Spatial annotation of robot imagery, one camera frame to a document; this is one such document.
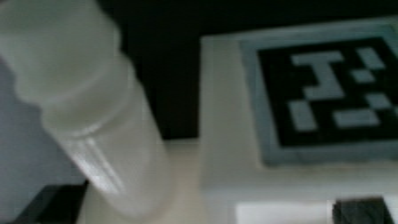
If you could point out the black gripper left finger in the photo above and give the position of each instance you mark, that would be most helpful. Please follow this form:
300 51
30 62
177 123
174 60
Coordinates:
53 207

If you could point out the white chair seat block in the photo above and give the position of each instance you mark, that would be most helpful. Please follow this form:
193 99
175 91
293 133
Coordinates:
145 70

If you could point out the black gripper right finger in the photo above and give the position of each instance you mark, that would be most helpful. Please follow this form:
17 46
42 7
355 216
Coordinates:
360 211

